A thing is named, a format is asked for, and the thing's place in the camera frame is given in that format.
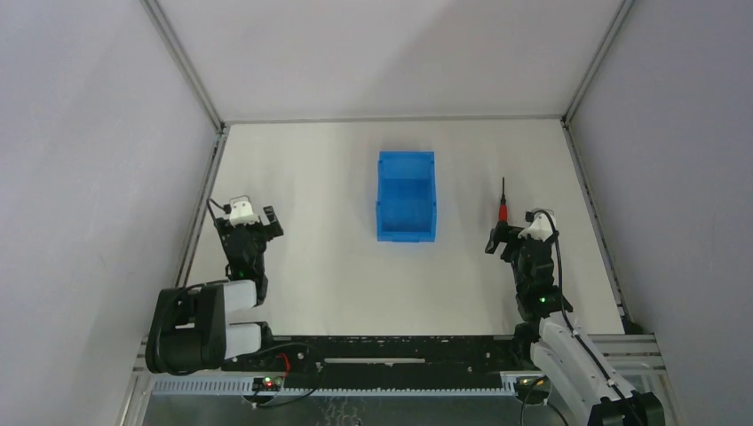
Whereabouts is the red black screwdriver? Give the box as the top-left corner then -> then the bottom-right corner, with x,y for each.
498,177 -> 509,222

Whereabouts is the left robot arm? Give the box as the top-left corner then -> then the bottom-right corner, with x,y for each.
145,199 -> 284,375

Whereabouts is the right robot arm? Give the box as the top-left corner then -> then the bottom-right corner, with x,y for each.
485,221 -> 666,425

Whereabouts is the blue plastic bin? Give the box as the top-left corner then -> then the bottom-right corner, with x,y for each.
376,151 -> 438,243

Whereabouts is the right controller board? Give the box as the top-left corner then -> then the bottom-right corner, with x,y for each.
514,377 -> 551,406

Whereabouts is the controller board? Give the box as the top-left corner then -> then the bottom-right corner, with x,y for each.
251,376 -> 284,393
514,377 -> 551,406

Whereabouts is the left controller board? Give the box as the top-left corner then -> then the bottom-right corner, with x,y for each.
251,376 -> 284,393

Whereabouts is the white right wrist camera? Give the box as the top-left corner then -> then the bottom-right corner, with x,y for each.
518,209 -> 559,241

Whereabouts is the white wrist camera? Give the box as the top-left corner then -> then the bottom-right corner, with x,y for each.
518,209 -> 559,241
228,195 -> 261,226

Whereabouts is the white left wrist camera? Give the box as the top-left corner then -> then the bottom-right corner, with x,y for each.
228,195 -> 261,226

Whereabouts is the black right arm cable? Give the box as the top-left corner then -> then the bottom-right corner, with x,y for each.
519,210 -> 648,426

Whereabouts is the aluminium frame profile left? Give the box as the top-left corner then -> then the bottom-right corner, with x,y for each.
141,0 -> 226,288

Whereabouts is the aluminium frame profile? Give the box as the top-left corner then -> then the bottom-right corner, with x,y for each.
559,0 -> 646,335
141,0 -> 226,288

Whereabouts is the aluminium frame profile right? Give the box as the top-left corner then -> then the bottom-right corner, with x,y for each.
559,0 -> 646,335

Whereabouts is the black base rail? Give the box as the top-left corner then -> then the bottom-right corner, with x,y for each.
220,335 -> 535,387

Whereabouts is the grey toothed cable duct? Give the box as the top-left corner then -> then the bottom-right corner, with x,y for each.
152,376 -> 517,397

